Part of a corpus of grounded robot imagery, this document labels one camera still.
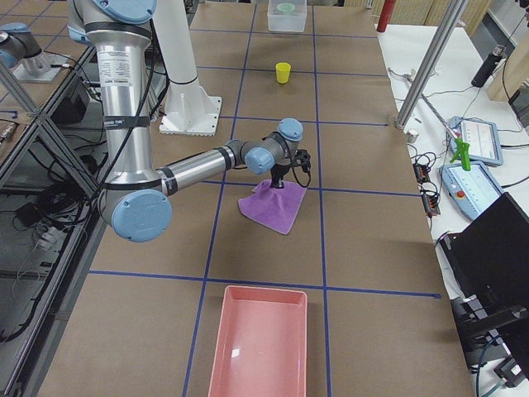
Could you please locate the pink plastic tray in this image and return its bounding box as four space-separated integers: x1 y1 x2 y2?
208 285 307 396

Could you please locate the teach pendant far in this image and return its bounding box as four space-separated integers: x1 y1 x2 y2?
449 116 503 166

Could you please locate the clear plastic storage box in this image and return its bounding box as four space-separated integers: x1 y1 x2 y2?
267 0 307 33

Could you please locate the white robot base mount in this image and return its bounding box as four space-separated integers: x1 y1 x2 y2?
153 0 222 136

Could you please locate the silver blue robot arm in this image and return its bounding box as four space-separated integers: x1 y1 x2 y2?
69 1 308 242

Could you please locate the black laptop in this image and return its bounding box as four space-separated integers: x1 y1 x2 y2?
440 193 528 310

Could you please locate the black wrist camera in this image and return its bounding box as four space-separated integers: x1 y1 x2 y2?
293 149 312 174

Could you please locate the yellow plastic cup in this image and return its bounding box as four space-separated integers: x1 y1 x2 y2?
275 62 291 84

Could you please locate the green plastic clamp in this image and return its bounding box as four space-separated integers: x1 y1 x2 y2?
450 137 471 171

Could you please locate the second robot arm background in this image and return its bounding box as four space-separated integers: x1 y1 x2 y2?
1 22 42 69

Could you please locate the black bottle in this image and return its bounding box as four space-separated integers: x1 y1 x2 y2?
471 45 506 88

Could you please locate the aluminium frame post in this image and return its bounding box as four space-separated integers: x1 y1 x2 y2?
395 0 468 130

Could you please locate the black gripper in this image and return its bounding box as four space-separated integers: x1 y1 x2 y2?
270 164 291 184

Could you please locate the teach pendant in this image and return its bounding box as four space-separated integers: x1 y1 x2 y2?
440 160 504 221
449 116 503 166

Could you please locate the red cylinder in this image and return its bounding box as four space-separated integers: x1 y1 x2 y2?
376 0 397 33

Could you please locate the purple cloth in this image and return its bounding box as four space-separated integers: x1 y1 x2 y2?
238 179 307 235

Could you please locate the green ceramic bowl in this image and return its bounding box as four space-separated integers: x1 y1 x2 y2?
276 2 296 15

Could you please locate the teach pendant near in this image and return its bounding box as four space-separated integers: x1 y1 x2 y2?
440 160 504 221

